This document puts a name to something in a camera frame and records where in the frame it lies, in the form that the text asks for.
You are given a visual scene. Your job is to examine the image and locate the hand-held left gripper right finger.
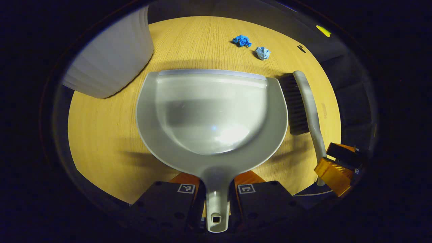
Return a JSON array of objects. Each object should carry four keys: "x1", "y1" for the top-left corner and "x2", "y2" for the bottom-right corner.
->
[{"x1": 229, "y1": 170, "x2": 305, "y2": 233}]

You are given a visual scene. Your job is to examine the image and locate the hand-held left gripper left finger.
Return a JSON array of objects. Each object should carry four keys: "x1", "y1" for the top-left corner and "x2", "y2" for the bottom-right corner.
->
[{"x1": 129, "y1": 171, "x2": 206, "y2": 233}]

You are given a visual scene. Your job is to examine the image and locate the small grey broom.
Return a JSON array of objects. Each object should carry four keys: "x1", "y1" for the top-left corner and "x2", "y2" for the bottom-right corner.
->
[{"x1": 279, "y1": 70, "x2": 330, "y2": 187}]

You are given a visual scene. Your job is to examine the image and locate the grey dustpan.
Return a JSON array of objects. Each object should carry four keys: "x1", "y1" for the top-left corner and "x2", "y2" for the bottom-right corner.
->
[{"x1": 136, "y1": 69, "x2": 289, "y2": 233}]

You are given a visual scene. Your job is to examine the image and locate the light blue paper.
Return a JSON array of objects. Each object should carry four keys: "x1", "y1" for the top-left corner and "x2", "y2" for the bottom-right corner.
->
[{"x1": 254, "y1": 46, "x2": 271, "y2": 61}]

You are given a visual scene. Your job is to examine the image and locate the dark blue paper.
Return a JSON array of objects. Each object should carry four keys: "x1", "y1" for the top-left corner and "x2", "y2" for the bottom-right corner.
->
[{"x1": 232, "y1": 35, "x2": 252, "y2": 48}]

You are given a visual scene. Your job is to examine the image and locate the white garbage bin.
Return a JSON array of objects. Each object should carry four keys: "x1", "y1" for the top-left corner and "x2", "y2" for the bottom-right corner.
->
[{"x1": 62, "y1": 6, "x2": 155, "y2": 99}]

